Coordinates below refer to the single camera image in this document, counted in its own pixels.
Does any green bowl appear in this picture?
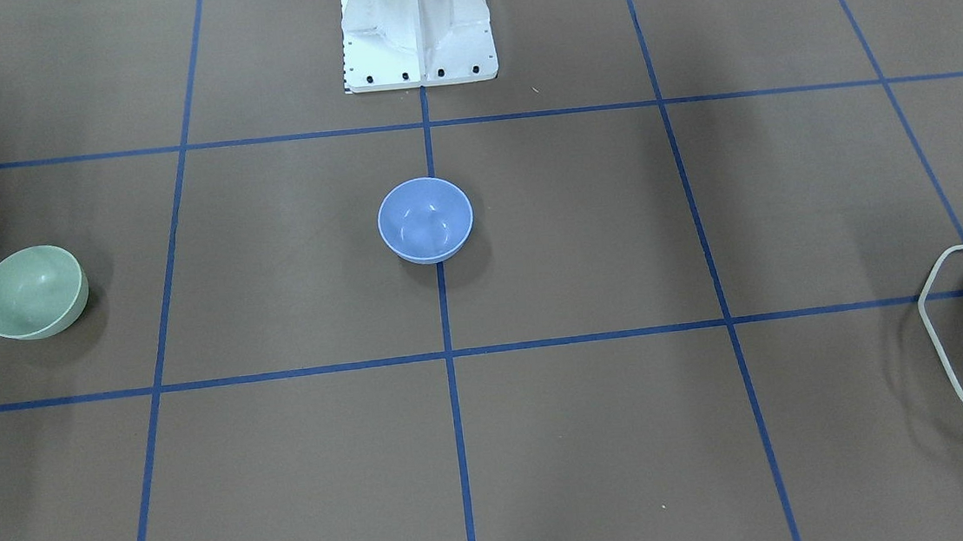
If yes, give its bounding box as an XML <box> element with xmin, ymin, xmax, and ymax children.
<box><xmin>0</xmin><ymin>245</ymin><xmax>90</xmax><ymax>341</ymax></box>

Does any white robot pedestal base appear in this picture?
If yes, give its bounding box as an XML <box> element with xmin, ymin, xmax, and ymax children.
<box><xmin>340</xmin><ymin>0</ymin><xmax>499</xmax><ymax>94</ymax></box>

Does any blue bowl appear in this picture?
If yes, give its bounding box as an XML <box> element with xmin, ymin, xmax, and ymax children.
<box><xmin>377</xmin><ymin>176</ymin><xmax>475</xmax><ymax>265</ymax></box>

